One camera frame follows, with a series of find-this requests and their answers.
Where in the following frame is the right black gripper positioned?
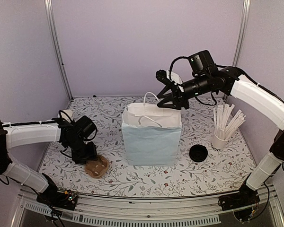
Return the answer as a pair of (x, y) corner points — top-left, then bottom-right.
(157, 73), (211, 110)

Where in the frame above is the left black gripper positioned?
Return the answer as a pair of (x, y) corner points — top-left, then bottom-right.
(66, 137), (98, 164)

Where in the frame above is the brown cardboard cup carrier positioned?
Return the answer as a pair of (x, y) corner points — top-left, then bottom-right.
(85, 155), (109, 178)

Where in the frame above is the white paper bag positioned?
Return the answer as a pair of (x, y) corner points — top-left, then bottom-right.
(121, 92), (182, 166)

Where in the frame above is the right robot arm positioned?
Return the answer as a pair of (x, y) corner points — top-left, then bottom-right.
(156, 50), (284, 206)

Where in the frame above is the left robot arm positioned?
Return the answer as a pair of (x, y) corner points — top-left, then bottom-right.
(0, 110), (98, 205)

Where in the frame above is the stack of black cups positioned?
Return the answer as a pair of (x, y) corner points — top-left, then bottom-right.
(58, 109), (74, 122)

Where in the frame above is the stack of black lids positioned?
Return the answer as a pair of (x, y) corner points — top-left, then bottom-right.
(189, 144), (208, 163)

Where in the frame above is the white cup holding straws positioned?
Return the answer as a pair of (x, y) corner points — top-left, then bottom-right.
(211, 132), (229, 152)

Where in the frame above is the floral table mat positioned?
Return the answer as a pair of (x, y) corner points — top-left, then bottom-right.
(39, 96), (256, 198)

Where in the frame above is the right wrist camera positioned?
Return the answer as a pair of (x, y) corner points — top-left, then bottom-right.
(156, 70), (183, 85)

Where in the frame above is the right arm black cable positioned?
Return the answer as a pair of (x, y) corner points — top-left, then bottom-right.
(169, 56), (192, 74)

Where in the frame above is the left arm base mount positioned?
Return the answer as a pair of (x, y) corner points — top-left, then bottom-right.
(36, 187), (78, 210)

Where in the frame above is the right aluminium frame post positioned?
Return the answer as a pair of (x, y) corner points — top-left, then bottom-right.
(232, 0), (251, 67)

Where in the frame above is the aluminium frame post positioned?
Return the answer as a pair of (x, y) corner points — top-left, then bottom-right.
(44, 0), (73, 102)
(232, 0), (251, 67)

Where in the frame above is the front aluminium rail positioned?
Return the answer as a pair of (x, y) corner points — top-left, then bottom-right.
(11, 184), (284, 227)

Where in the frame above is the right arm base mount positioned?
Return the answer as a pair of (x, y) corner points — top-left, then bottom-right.
(218, 192), (260, 222)

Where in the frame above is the left aluminium frame post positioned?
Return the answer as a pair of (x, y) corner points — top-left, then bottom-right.
(44, 0), (73, 102)

